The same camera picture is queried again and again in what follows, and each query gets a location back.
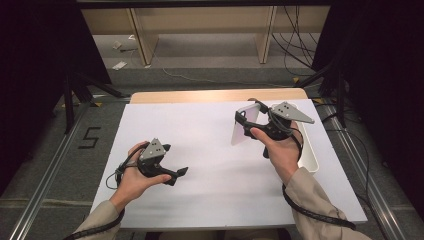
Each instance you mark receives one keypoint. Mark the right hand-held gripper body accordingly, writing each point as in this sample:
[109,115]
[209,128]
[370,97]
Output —
[290,113]

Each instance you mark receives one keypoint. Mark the black metal stand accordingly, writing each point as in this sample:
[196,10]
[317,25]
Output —
[68,106]
[340,100]

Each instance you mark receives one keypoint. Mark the aluminium floor rail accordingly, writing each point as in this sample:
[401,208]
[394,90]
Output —
[384,210]
[41,186]

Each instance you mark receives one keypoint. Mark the black curtain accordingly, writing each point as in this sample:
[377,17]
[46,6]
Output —
[383,66]
[33,50]

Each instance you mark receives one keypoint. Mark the white paper scrap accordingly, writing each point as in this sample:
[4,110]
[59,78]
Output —
[119,65]
[116,45]

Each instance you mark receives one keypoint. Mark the light wooden table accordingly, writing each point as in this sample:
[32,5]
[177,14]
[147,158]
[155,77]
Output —
[200,96]

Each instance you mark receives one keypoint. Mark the white plastic bin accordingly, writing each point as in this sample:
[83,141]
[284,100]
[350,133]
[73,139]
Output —
[310,156]

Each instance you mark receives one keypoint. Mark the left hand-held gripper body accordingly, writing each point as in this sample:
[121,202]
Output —
[153,151]

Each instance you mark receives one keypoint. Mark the person's right hand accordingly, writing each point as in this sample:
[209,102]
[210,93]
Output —
[283,156]

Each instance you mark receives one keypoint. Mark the wooden shelf frame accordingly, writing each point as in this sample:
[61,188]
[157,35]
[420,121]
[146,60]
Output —
[200,20]

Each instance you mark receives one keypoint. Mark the person's left hand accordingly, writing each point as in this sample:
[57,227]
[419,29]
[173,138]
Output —
[133,183]

